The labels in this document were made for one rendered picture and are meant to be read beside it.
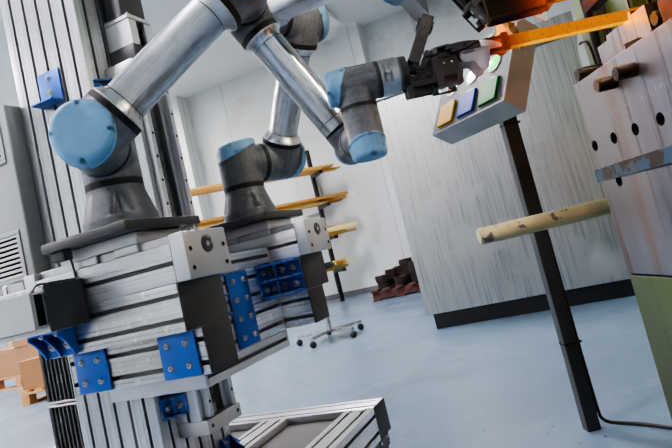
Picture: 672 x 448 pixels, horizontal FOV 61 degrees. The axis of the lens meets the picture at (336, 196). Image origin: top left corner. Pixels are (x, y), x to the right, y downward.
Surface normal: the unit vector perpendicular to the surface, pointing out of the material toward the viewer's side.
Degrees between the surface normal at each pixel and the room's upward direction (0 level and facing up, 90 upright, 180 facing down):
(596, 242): 90
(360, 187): 90
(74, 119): 94
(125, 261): 90
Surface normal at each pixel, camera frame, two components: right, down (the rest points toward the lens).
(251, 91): -0.40, 0.00
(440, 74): 0.01, -0.11
